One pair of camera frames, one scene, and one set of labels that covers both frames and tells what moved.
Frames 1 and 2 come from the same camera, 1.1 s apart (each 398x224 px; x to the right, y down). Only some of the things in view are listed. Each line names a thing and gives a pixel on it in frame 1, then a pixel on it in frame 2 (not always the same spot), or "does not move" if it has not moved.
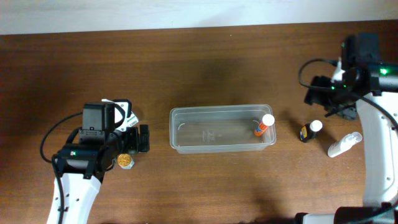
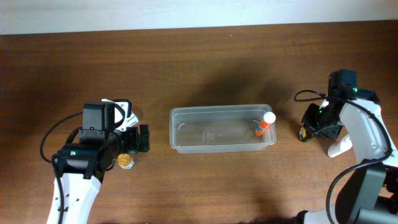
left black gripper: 143,138 does not move
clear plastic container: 219,129 does not move
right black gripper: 313,91 to 315,121
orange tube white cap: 268,120 does not move
